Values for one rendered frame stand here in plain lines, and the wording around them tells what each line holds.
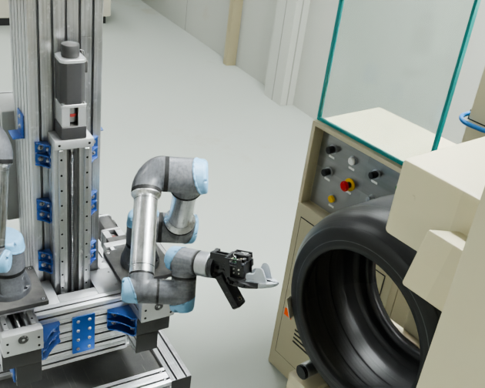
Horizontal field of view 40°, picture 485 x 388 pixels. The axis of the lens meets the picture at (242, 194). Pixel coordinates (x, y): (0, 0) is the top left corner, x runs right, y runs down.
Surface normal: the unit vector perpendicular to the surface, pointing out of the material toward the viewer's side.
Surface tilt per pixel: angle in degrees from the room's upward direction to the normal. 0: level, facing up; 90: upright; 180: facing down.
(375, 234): 43
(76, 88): 90
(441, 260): 72
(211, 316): 0
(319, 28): 90
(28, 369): 90
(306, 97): 90
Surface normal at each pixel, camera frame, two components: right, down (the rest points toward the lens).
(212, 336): 0.12, -0.87
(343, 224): -0.67, -0.58
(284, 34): -0.86, 0.14
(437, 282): -0.71, -0.07
